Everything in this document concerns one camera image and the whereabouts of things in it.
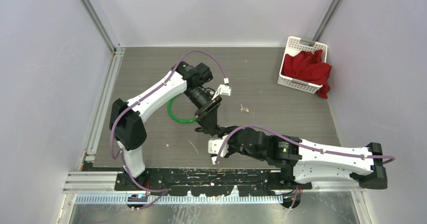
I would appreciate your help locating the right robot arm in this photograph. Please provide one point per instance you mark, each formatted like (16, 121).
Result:
(301, 161)

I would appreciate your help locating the aluminium frame post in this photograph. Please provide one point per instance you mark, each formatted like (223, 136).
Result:
(333, 7)
(98, 24)

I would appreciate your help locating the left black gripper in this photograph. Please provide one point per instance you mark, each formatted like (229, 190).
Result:
(209, 122)

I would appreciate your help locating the small silver keys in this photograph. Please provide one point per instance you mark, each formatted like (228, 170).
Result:
(244, 109)

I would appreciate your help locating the left aluminium frame post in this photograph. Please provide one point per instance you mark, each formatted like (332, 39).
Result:
(98, 24)

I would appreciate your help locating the aluminium front rail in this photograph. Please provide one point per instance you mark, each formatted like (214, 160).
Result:
(98, 188)

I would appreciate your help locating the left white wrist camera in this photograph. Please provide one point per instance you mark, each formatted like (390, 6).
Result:
(222, 90)

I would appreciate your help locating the white plastic basket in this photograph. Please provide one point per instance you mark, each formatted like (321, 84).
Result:
(293, 47)

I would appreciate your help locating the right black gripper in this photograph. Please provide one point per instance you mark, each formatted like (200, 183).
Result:
(224, 131)

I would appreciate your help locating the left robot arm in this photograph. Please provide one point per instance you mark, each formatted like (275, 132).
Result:
(127, 120)

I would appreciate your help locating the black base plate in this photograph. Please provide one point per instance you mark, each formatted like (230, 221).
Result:
(210, 182)

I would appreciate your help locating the red cloth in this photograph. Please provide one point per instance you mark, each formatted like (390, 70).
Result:
(309, 67)

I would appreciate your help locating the right aluminium frame post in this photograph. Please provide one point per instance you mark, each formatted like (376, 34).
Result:
(333, 7)

